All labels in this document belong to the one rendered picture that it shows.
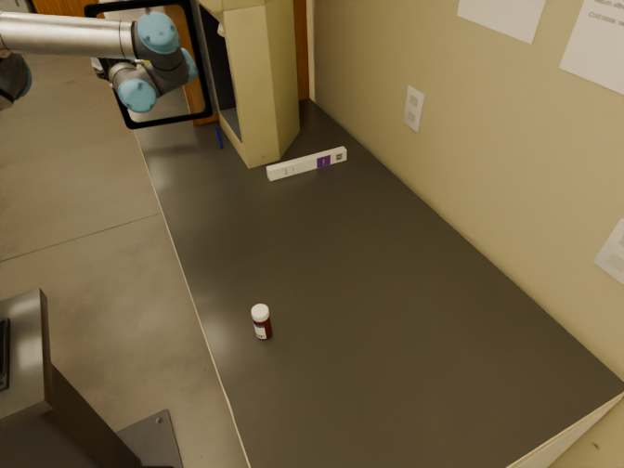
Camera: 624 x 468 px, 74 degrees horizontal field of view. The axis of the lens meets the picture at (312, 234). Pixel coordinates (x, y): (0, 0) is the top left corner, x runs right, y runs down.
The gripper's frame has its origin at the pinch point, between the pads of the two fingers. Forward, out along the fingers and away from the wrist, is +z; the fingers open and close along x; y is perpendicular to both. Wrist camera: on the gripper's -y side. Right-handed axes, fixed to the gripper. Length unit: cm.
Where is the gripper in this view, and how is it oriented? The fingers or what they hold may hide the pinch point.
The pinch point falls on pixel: (110, 58)
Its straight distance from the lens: 141.2
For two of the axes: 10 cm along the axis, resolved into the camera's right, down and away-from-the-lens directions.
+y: -1.0, -6.8, -7.3
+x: -8.4, 4.5, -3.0
